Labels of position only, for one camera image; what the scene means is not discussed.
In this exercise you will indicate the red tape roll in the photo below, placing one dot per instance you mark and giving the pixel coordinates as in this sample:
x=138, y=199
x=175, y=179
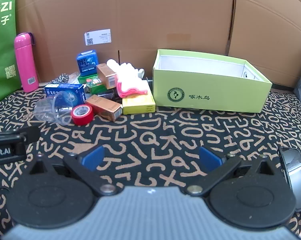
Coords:
x=82, y=116

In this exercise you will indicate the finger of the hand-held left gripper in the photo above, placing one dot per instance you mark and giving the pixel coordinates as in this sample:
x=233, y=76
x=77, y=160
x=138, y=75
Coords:
x=28, y=133

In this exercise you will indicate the clear plastic cup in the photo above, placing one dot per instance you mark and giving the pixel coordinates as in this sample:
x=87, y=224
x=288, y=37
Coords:
x=49, y=110

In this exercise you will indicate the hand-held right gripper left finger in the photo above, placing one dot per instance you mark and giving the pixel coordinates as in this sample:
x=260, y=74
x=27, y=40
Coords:
x=93, y=156

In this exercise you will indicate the black flat item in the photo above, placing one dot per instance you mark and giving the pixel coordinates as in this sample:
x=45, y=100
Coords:
x=110, y=95

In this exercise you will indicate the green picture-printed box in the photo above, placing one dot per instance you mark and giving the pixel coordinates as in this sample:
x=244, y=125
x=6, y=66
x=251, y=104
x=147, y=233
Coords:
x=96, y=87

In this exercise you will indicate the pink thermos bottle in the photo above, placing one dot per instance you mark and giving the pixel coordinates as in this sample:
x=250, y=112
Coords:
x=25, y=62

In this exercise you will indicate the blue medicine box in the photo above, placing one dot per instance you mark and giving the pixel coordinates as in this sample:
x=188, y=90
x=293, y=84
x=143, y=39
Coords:
x=65, y=92

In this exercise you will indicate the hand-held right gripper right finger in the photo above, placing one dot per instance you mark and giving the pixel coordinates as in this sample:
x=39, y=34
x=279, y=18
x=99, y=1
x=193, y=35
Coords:
x=209, y=158

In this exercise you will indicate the green printed shopping bag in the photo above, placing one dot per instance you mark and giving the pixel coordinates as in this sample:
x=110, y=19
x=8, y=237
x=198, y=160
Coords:
x=3, y=55

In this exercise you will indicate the black patterned mat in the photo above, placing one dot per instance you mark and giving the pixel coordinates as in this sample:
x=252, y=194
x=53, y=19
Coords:
x=153, y=130

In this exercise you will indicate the white glove with pink cuff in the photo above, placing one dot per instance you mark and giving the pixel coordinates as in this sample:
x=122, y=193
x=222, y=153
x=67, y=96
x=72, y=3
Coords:
x=131, y=86

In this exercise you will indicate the brown cosmetic box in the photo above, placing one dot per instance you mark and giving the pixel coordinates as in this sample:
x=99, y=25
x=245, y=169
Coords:
x=106, y=76
x=103, y=107

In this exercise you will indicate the clear plastic packet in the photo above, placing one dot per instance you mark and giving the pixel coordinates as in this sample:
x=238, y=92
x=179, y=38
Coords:
x=63, y=78

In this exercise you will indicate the lime green shoebox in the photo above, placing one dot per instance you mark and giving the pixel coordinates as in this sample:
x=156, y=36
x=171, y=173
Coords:
x=208, y=92

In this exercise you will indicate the black smartphone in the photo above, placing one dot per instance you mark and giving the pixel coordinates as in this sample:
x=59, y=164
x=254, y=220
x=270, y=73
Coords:
x=296, y=175

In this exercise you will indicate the small blue box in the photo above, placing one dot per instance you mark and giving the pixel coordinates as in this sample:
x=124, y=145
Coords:
x=86, y=63

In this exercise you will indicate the large brown cardboard sheet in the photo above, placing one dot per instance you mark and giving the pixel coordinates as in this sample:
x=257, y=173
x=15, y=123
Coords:
x=140, y=17

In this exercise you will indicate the white shipping label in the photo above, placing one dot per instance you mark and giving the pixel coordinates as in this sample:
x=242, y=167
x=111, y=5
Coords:
x=98, y=37

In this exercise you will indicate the yellow flat box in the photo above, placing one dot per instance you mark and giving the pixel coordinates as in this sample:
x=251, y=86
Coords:
x=138, y=103

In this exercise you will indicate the small white bottle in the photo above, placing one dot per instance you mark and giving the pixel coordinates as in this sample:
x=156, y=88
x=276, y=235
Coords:
x=140, y=73

